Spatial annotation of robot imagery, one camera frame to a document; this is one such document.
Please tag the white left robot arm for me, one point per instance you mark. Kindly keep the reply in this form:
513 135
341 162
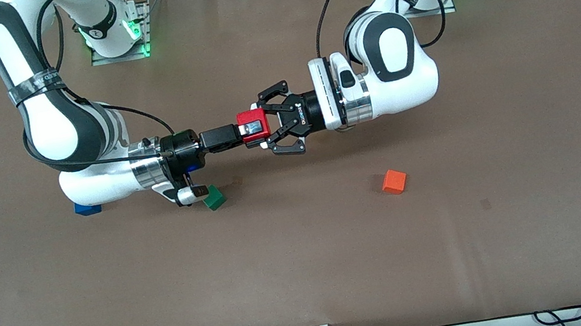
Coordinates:
396 51

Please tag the blue cube block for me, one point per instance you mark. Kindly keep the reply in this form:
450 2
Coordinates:
89 209

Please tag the red cube block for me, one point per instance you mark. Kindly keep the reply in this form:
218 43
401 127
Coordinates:
247 116

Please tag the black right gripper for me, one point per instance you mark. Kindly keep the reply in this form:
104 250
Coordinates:
181 149

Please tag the green cube block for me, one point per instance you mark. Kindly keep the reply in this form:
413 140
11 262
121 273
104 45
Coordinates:
216 199

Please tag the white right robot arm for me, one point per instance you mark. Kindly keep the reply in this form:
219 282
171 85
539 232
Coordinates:
47 121

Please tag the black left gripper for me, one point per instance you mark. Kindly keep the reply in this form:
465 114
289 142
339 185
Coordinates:
303 114

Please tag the orange cube block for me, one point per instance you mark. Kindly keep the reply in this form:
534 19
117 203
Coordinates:
394 181

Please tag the small brown tape patch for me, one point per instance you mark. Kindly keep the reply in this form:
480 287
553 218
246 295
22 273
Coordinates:
237 180

